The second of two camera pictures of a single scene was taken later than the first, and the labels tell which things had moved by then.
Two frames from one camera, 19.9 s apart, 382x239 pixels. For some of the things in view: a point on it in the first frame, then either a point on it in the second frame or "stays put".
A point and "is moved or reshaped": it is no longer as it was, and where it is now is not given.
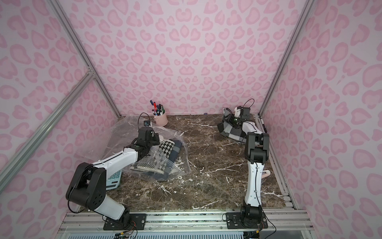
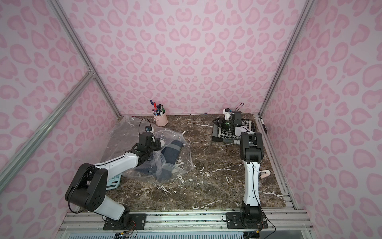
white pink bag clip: (265, 173) stays put
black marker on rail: (263, 126) stays put
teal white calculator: (113, 181) stays put
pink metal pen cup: (160, 120) stays put
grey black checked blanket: (239, 133) is moved or reshaped
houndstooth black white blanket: (166, 147) -> (228, 134)
